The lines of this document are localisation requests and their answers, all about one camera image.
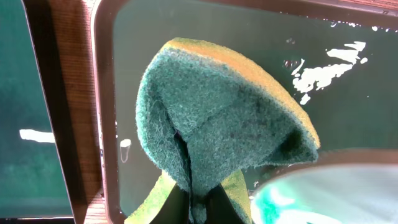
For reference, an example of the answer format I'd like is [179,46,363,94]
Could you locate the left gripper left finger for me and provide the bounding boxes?
[150,184,190,224]

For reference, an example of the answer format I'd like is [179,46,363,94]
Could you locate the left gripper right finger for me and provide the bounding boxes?
[206,184,244,224]

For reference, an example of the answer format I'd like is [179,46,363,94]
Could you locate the green yellow scrub sponge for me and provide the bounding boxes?
[136,38,320,223]

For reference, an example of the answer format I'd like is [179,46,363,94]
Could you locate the white plate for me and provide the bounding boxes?
[250,149,397,224]

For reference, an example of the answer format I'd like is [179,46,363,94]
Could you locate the black water basin tray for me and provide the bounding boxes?
[1,0,72,218]

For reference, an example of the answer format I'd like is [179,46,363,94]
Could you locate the dark green serving tray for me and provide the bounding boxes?
[91,1,397,223]

